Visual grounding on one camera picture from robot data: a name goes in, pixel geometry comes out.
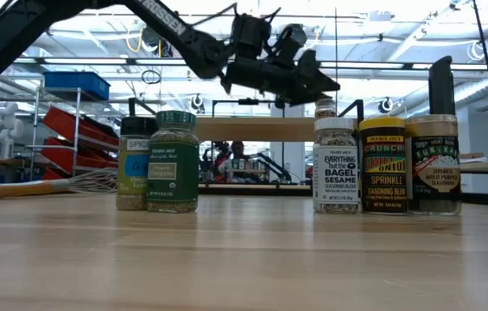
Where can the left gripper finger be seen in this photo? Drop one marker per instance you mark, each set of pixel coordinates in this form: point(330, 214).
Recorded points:
point(308, 100)
point(317, 75)

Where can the small glass spice jar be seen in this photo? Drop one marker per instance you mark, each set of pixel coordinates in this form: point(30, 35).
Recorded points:
point(325, 110)

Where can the white lid bagel seasoning jar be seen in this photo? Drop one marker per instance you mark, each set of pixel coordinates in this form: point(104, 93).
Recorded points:
point(335, 173)

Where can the yellow lid chili onion jar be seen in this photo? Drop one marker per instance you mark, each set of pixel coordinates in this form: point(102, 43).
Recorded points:
point(383, 173)

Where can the green lid oregano jar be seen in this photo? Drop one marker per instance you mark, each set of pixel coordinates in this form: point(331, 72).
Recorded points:
point(173, 173)

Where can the tan lid furikake jar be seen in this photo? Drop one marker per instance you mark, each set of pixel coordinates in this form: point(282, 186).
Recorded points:
point(435, 173)

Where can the black lid spice jar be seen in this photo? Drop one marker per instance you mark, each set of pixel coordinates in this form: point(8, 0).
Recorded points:
point(133, 173)

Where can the black background robot arm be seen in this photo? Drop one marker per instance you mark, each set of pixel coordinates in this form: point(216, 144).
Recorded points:
point(274, 166)

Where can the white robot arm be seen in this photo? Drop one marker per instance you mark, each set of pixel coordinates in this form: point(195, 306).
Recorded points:
point(2, 129)

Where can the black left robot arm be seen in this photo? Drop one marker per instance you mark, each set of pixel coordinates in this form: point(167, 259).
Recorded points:
point(192, 43)

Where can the person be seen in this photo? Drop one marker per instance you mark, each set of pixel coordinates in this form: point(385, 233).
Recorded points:
point(221, 157)
point(238, 157)

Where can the black upright panel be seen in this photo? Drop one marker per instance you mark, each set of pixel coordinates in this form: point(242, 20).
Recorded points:
point(441, 86)

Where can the blue plastic bin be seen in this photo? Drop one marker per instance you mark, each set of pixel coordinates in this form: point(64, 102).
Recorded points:
point(77, 82)

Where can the red plastic bin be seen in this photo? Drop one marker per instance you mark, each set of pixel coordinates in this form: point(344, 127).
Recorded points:
point(60, 157)
point(51, 175)
point(66, 123)

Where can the silver metal rack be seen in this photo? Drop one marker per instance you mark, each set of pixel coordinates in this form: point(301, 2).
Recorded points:
point(35, 125)

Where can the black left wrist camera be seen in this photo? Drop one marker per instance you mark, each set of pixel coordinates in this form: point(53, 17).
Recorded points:
point(291, 43)

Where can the wooden shelf black metal frame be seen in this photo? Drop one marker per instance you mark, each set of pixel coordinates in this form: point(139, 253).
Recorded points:
point(252, 128)

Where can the black aluminium table frame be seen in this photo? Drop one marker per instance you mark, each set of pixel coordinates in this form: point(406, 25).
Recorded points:
point(485, 199)

